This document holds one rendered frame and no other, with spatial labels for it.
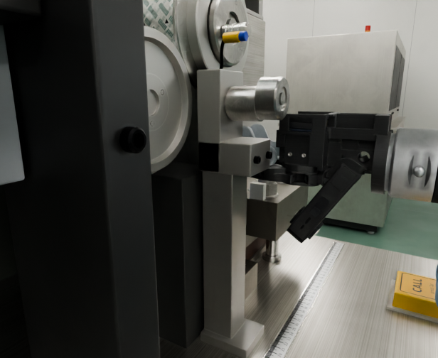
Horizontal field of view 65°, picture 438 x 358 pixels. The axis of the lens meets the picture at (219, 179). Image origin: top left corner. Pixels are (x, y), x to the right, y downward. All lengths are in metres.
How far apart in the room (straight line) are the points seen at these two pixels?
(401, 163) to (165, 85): 0.24
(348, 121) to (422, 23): 4.52
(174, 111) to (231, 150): 0.07
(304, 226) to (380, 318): 0.17
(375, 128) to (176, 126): 0.20
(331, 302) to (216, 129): 0.31
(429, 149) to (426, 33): 4.53
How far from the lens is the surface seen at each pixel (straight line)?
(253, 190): 0.51
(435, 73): 4.85
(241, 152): 0.32
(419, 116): 4.85
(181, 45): 0.35
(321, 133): 0.38
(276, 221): 0.51
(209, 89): 0.34
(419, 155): 0.38
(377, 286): 0.59
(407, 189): 0.39
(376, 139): 0.39
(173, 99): 0.33
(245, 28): 0.36
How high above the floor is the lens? 1.18
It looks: 14 degrees down
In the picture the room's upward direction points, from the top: straight up
